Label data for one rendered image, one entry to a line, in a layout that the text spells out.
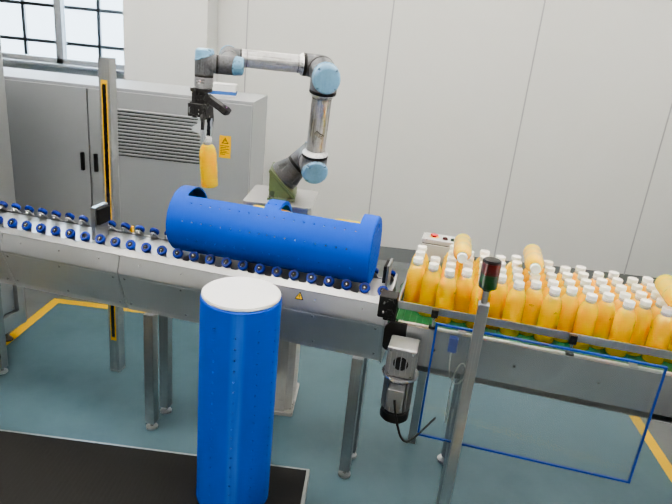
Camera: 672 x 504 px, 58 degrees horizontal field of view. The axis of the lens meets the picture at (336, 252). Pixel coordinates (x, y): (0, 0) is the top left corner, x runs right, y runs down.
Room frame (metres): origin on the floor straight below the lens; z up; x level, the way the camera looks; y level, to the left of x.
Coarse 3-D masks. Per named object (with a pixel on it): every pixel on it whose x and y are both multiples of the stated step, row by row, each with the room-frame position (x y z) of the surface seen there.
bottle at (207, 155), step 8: (208, 144) 2.48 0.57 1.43; (200, 152) 2.47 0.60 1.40; (208, 152) 2.46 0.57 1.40; (216, 152) 2.50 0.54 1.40; (200, 160) 2.47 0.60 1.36; (208, 160) 2.46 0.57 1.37; (216, 160) 2.49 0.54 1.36; (200, 168) 2.48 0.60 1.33; (208, 168) 2.47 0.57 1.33; (216, 168) 2.49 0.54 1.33; (208, 176) 2.47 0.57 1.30; (216, 176) 2.49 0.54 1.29; (208, 184) 2.47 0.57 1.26; (216, 184) 2.49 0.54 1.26
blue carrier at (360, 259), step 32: (192, 192) 2.60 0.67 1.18; (192, 224) 2.35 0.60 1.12; (224, 224) 2.33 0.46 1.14; (256, 224) 2.31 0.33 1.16; (288, 224) 2.30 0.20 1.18; (320, 224) 2.29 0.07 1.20; (352, 224) 2.28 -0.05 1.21; (224, 256) 2.38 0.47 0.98; (256, 256) 2.31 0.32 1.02; (288, 256) 2.27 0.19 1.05; (320, 256) 2.24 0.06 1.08; (352, 256) 2.21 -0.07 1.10
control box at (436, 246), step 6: (426, 234) 2.60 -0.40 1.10; (438, 234) 2.61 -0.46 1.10; (426, 240) 2.53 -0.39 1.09; (432, 240) 2.53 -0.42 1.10; (438, 240) 2.53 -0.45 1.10; (444, 240) 2.54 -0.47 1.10; (450, 240) 2.54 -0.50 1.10; (432, 246) 2.53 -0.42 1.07; (438, 246) 2.52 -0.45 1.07; (444, 246) 2.52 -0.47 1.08; (426, 252) 2.53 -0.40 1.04; (432, 252) 2.53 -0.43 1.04; (438, 252) 2.52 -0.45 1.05; (444, 252) 2.52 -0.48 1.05
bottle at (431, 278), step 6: (432, 270) 2.17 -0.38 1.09; (426, 276) 2.17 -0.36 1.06; (432, 276) 2.16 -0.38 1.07; (438, 276) 2.17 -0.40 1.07; (426, 282) 2.16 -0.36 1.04; (432, 282) 2.15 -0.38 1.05; (438, 282) 2.16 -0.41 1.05; (426, 288) 2.16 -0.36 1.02; (432, 288) 2.15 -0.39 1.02; (420, 294) 2.18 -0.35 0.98; (426, 294) 2.16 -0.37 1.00; (432, 294) 2.15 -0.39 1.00; (420, 300) 2.17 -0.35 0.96; (426, 300) 2.16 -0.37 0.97; (432, 300) 2.16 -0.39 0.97; (432, 306) 2.16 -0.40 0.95; (420, 312) 2.17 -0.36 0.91
